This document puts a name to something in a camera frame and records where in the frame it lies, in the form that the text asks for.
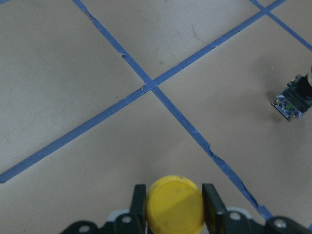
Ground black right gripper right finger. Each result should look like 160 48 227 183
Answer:
202 183 227 234

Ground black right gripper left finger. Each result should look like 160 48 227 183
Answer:
130 184 146 234

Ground yellow push button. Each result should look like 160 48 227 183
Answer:
145 175 204 234

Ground green push button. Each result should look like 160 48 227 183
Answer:
271 67 312 121

